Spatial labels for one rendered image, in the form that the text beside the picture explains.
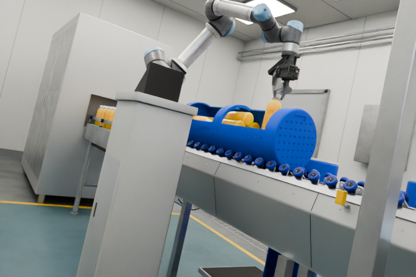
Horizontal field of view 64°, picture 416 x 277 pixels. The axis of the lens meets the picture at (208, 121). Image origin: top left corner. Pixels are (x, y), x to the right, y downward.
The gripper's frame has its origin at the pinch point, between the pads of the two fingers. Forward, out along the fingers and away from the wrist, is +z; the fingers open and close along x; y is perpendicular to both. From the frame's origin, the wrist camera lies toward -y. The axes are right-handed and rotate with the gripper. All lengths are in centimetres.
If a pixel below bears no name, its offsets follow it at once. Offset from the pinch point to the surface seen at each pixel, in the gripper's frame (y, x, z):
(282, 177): 17.7, -5.1, 35.1
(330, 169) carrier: 2, 48, 28
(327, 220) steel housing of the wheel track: 43, -8, 45
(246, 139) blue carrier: -6.0, -7.5, 22.7
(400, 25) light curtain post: 67, -30, -11
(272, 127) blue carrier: 8.7, -7.9, 15.6
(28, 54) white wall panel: -504, -66, -47
